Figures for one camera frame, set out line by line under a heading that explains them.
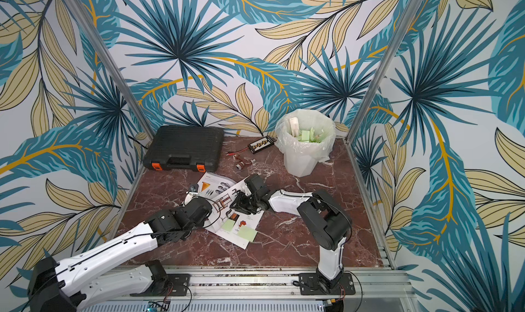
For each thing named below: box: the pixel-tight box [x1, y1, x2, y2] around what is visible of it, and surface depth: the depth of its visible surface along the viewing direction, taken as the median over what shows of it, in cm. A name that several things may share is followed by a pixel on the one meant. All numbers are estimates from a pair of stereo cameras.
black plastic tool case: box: [142, 125, 225, 173], surface depth 106 cm
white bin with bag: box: [274, 108, 337, 178], surface depth 93 cm
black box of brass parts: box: [247, 135, 275, 154], surface depth 118 cm
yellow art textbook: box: [196, 172, 265, 250], surface depth 90 cm
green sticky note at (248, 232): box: [237, 225, 258, 242], surface depth 88 cm
